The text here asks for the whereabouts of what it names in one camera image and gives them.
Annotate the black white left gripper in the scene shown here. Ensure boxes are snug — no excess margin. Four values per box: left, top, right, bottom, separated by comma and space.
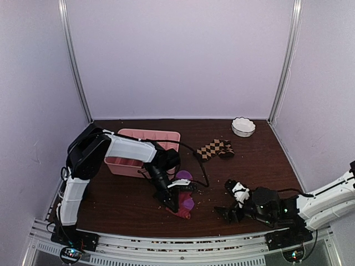
146, 163, 178, 213

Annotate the magenta purple sock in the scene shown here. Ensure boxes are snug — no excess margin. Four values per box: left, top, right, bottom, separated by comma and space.
165, 170, 195, 219

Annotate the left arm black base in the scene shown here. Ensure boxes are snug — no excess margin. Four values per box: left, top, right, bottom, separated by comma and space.
51, 221, 99, 252

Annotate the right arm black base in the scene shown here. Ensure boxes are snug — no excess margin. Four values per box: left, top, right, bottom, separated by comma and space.
265, 228, 313, 250

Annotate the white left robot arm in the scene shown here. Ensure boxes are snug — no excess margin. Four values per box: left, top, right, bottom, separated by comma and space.
56, 124, 195, 246

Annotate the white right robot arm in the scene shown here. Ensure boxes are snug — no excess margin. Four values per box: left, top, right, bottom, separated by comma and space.
215, 162, 354, 245

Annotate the pink divided plastic tray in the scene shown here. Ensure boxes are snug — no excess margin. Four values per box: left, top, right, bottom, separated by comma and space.
104, 129, 181, 178

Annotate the brown checkered sock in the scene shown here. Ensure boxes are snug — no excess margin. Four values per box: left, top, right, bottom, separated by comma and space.
195, 139, 235, 162

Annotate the white scalloped bowl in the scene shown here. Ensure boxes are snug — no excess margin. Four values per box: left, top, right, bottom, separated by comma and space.
231, 117, 256, 137

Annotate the aluminium front frame rail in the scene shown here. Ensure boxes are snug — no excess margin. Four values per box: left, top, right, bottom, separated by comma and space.
19, 219, 344, 265

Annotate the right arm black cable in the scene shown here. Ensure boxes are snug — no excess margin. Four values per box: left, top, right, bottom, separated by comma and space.
277, 188, 314, 199

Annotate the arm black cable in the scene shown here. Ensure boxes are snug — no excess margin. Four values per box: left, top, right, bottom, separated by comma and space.
277, 188, 314, 199
59, 130, 207, 189

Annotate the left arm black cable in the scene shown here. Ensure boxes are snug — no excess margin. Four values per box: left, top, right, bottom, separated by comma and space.
59, 130, 207, 189

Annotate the aluminium right corner post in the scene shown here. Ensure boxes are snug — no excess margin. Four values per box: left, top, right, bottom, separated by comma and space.
268, 0, 303, 125

